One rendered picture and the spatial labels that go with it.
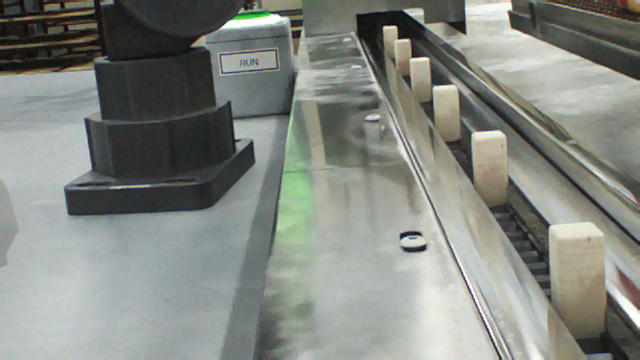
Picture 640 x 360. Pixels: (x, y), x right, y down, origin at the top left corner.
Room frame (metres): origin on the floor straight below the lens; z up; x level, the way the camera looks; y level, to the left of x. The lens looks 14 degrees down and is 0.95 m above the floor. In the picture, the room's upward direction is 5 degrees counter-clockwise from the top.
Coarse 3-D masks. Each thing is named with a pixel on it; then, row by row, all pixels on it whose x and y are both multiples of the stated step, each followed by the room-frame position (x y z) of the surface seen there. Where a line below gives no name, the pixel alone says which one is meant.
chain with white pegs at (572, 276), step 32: (384, 32) 0.95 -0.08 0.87; (416, 64) 0.67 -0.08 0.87; (416, 96) 0.67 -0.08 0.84; (448, 96) 0.53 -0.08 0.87; (448, 128) 0.53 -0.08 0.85; (480, 160) 0.39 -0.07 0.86; (480, 192) 0.39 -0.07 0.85; (512, 224) 0.36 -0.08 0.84; (576, 224) 0.26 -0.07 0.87; (544, 256) 0.32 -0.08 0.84; (576, 256) 0.25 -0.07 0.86; (544, 288) 0.30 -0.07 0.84; (576, 288) 0.25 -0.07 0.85; (576, 320) 0.25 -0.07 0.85; (608, 352) 0.24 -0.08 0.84
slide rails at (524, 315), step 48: (432, 144) 0.48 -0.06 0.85; (528, 144) 0.45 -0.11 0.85; (528, 192) 0.37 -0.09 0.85; (576, 192) 0.36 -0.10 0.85; (480, 240) 0.31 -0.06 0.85; (624, 240) 0.30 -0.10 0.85; (480, 288) 0.27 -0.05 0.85; (528, 288) 0.26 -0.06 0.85; (624, 288) 0.26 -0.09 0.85; (528, 336) 0.23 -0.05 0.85
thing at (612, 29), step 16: (512, 0) 0.81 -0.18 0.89; (528, 0) 0.74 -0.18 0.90; (544, 0) 0.81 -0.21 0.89; (560, 0) 0.78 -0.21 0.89; (576, 0) 0.75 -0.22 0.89; (592, 0) 0.73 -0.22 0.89; (608, 0) 0.70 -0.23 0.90; (528, 16) 0.76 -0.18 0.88; (544, 16) 0.70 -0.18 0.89; (560, 16) 0.65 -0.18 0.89; (576, 16) 0.61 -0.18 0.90; (592, 16) 0.57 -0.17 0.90; (608, 16) 0.54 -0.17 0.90; (624, 16) 0.61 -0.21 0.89; (592, 32) 0.57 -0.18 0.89; (608, 32) 0.54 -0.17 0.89; (624, 32) 0.51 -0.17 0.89
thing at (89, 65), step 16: (96, 0) 2.65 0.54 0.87; (0, 16) 3.05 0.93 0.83; (16, 16) 2.91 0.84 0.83; (32, 16) 2.78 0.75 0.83; (48, 16) 2.78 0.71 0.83; (64, 16) 2.68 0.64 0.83; (80, 16) 2.66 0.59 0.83; (96, 16) 2.65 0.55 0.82; (64, 32) 3.11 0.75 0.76; (80, 32) 3.07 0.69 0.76; (96, 32) 2.99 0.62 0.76; (0, 48) 2.72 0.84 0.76; (16, 48) 2.68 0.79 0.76; (32, 48) 2.68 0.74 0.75; (48, 48) 2.68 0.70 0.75; (0, 64) 3.03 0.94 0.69; (16, 64) 3.07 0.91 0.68; (32, 64) 2.94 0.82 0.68; (48, 64) 2.89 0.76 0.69; (64, 64) 2.87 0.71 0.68; (80, 64) 2.81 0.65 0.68
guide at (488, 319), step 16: (368, 64) 0.75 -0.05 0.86; (384, 96) 0.57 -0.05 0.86; (400, 128) 0.47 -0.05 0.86; (416, 160) 0.39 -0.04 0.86; (432, 192) 0.34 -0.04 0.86; (432, 208) 0.32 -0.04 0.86; (448, 224) 0.30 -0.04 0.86; (448, 240) 0.28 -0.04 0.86; (464, 256) 0.26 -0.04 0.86; (464, 272) 0.25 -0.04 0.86; (480, 304) 0.23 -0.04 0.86; (496, 336) 0.21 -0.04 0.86
